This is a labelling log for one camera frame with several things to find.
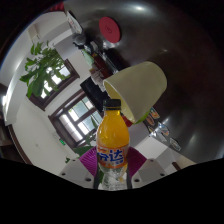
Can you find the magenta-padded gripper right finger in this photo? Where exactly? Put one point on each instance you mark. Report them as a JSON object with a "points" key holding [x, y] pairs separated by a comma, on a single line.
{"points": [[148, 172]]}

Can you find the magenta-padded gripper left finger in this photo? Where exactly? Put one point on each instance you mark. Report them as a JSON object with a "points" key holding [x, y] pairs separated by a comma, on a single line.
{"points": [[76, 173]]}

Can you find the orange soda plastic bottle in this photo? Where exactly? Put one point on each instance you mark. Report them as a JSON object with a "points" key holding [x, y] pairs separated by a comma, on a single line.
{"points": [[112, 133]]}

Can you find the green exit sign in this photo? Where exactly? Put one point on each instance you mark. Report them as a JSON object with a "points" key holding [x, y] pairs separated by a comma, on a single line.
{"points": [[62, 142]]}

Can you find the colourful stickers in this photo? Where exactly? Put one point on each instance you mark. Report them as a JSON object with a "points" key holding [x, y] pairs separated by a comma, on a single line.
{"points": [[163, 130]]}

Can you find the dark wooden double door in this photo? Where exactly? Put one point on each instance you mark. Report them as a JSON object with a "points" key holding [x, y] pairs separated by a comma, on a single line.
{"points": [[75, 118]]}

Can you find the black chair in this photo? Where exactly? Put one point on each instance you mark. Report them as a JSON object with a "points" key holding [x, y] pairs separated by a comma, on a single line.
{"points": [[93, 91]]}

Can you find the wide dark-framed window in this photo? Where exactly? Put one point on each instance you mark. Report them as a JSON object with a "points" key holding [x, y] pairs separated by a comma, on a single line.
{"points": [[63, 75]]}

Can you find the tall potted plant white pot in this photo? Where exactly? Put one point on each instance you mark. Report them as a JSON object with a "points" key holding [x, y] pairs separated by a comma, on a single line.
{"points": [[41, 70]]}

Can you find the green plastic object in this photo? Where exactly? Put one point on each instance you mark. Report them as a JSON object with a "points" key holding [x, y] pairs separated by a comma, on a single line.
{"points": [[88, 56]]}

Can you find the grey microphone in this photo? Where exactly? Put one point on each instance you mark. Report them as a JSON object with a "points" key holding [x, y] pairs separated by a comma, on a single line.
{"points": [[80, 40]]}

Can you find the flat round red coaster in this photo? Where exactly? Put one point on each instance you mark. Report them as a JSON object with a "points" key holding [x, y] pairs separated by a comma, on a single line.
{"points": [[109, 30]]}

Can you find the white printed magazine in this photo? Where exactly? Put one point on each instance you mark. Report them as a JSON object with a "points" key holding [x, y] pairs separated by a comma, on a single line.
{"points": [[74, 22]]}

